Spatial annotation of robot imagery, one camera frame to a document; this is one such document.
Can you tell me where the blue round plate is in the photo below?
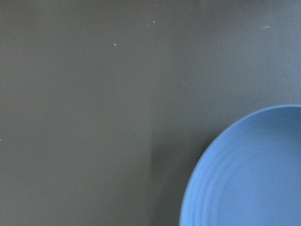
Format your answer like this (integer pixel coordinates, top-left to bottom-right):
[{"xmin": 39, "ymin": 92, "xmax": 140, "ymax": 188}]
[{"xmin": 179, "ymin": 105, "xmax": 301, "ymax": 226}]

